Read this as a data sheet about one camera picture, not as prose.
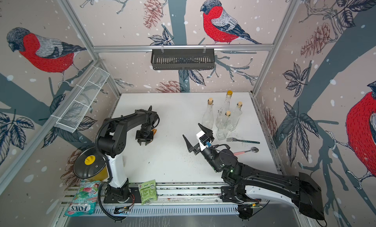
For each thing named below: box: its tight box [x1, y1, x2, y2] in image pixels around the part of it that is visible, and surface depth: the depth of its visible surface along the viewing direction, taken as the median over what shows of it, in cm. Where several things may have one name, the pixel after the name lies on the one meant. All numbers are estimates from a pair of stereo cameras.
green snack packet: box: [138, 179, 158, 205], surface depth 75 cm
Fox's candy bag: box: [64, 180, 100, 217], surface depth 72 cm
